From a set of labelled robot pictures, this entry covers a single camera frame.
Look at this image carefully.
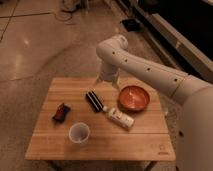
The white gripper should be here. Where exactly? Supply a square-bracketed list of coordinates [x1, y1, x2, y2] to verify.
[93, 71, 119, 90]

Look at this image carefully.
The black whiteboard eraser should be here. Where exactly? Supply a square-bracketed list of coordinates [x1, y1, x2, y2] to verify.
[85, 91, 104, 113]

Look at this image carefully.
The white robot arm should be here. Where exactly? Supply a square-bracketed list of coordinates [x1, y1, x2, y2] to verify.
[96, 34, 213, 171]

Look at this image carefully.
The white ceramic cup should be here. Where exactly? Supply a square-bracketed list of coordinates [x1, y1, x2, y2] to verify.
[68, 122, 90, 145]

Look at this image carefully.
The orange bowl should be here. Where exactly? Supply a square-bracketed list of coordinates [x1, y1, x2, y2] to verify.
[118, 85, 150, 112]

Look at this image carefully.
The white plastic bottle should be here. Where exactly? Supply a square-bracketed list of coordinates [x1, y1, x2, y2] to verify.
[103, 106, 134, 129]

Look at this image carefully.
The black floor box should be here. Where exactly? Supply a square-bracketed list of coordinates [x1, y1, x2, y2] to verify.
[121, 19, 141, 32]

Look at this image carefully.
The wooden folding table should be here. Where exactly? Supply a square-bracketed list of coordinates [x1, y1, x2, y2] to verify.
[25, 78, 176, 161]

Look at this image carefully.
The dark snack packet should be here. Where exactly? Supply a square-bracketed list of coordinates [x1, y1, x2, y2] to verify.
[52, 103, 71, 123]

